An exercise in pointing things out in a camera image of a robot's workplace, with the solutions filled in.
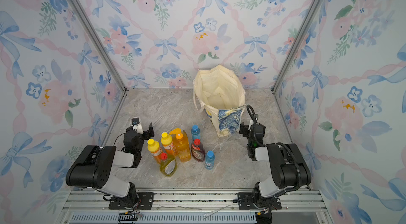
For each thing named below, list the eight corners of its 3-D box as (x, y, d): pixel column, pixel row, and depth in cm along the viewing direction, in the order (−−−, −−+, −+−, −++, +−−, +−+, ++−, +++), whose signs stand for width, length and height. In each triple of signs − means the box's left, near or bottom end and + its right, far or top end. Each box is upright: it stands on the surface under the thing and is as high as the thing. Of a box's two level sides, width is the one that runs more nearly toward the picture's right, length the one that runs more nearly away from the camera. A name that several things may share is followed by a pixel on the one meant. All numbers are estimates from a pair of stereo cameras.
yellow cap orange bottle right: (168, 159, 89) (159, 140, 70) (169, 152, 91) (161, 132, 72) (176, 159, 89) (169, 140, 70) (177, 153, 91) (170, 132, 72)
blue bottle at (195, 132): (192, 144, 95) (190, 131, 83) (193, 137, 97) (192, 124, 86) (198, 145, 94) (198, 132, 83) (200, 138, 97) (199, 125, 85)
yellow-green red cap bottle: (163, 176, 83) (156, 166, 71) (166, 161, 88) (159, 149, 76) (175, 176, 83) (170, 166, 71) (177, 161, 88) (173, 149, 76)
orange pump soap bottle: (182, 164, 87) (175, 146, 68) (176, 151, 92) (169, 130, 73) (192, 159, 89) (189, 140, 70) (186, 146, 94) (182, 125, 75)
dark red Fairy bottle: (192, 162, 88) (189, 147, 73) (192, 154, 91) (190, 138, 76) (205, 162, 88) (205, 147, 73) (205, 154, 91) (205, 138, 76)
